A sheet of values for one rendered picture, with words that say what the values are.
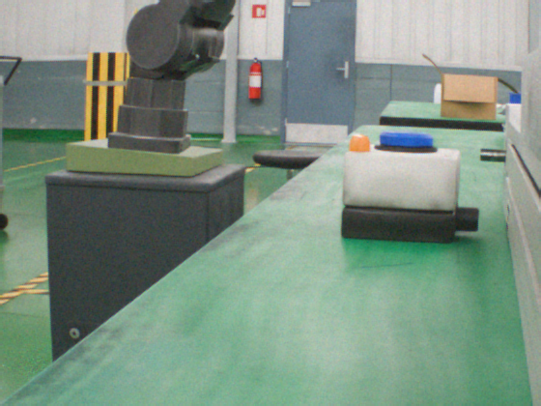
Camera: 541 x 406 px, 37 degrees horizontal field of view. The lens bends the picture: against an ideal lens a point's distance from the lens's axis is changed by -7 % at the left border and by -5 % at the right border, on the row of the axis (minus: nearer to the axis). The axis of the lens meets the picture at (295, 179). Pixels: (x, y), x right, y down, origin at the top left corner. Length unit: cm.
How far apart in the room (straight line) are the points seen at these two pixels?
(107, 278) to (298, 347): 62
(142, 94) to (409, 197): 48
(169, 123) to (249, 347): 66
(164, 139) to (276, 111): 1096
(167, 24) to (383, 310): 61
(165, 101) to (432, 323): 65
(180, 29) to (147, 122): 12
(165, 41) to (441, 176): 46
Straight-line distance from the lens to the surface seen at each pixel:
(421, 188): 59
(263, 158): 386
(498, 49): 1186
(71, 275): 98
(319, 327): 38
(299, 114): 1184
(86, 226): 96
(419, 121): 282
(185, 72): 102
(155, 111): 98
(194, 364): 33
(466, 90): 293
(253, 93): 1179
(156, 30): 97
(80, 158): 98
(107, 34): 710
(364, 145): 59
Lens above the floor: 89
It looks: 7 degrees down
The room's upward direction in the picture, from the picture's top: 2 degrees clockwise
